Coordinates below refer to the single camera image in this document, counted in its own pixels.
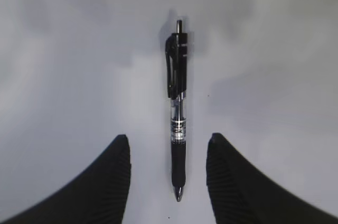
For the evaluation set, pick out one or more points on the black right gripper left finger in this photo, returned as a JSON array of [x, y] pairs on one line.
[[97, 195]]

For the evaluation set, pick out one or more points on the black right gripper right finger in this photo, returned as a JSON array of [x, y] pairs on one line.
[[240, 193]]

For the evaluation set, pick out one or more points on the black pen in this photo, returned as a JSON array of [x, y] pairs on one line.
[[176, 51]]

